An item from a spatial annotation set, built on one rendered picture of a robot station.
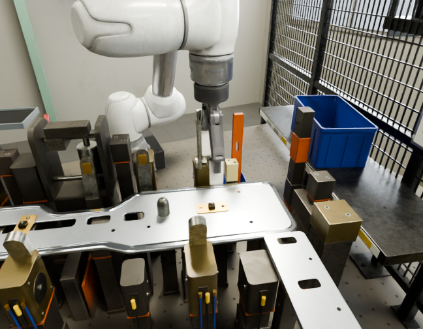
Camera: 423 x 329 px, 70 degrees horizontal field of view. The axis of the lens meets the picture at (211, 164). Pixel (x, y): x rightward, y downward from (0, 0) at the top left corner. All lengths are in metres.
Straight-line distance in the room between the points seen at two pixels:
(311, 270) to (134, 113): 1.07
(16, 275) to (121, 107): 0.94
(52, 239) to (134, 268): 0.22
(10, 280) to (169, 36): 0.52
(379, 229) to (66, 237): 0.72
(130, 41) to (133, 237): 0.44
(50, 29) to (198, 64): 3.15
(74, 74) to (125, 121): 2.35
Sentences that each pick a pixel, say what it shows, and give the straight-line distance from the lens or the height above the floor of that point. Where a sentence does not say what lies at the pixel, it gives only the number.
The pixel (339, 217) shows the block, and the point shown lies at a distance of 0.75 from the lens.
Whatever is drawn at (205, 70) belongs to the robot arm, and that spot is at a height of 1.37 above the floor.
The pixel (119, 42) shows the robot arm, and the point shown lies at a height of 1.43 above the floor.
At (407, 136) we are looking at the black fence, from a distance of 0.99.
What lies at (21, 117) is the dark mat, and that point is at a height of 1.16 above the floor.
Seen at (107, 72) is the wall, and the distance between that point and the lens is 3.80.
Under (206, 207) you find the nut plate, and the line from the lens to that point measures 0.81.
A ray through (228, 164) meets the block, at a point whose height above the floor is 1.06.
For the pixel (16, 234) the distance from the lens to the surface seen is 0.70.
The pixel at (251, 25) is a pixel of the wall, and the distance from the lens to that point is 4.36.
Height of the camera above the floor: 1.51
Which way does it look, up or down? 31 degrees down
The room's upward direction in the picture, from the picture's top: straight up
